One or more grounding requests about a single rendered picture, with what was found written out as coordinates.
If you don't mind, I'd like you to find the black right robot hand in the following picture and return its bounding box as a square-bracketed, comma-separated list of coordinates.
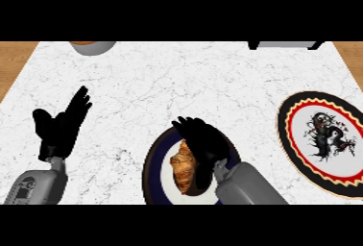
[170, 115, 233, 195]

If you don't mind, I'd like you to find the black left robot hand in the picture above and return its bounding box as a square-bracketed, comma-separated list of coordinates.
[31, 85, 93, 162]

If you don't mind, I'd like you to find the brown croissant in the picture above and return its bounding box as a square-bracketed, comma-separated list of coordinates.
[168, 138, 199, 195]

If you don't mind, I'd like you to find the navy rimmed white plate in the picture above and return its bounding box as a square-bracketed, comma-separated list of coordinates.
[142, 126, 242, 206]

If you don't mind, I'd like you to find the black red dragon plate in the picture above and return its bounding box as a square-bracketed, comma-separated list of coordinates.
[276, 90, 363, 200]

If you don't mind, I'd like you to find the grey bowl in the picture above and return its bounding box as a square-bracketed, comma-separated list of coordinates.
[70, 41, 118, 57]

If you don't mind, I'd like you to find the grey black appliance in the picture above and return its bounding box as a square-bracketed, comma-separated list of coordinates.
[247, 41, 326, 51]

